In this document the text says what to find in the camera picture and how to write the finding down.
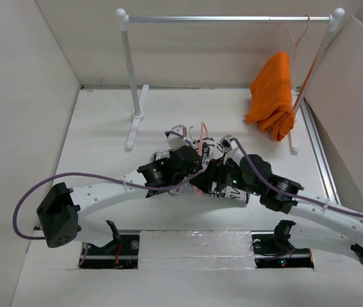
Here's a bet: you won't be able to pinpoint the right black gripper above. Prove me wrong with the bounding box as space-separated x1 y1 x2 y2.
189 152 261 196

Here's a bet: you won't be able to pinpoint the newspaper print trousers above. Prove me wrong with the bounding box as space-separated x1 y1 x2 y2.
151 138 250 207

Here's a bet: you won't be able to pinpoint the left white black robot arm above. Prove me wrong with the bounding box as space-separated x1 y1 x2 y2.
36 146 201 254

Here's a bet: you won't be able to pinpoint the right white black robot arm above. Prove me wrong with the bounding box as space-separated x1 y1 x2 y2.
190 154 363 265

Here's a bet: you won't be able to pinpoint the orange garment on hanger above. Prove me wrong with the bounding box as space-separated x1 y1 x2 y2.
244 51 295 141

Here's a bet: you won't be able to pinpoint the white metal clothes rack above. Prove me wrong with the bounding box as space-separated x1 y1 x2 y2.
116 8 345 151

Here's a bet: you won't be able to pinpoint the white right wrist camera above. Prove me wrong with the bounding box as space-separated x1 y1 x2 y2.
220 134 238 164

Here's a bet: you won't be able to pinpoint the aluminium rail right side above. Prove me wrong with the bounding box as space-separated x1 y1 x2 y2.
300 99 339 203

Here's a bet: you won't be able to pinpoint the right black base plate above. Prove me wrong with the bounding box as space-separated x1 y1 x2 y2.
250 230 314 269

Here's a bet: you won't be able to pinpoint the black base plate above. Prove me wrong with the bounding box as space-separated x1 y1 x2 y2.
79 233 140 270
250 230 314 269

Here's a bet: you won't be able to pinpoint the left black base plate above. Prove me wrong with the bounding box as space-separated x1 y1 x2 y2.
79 233 140 270

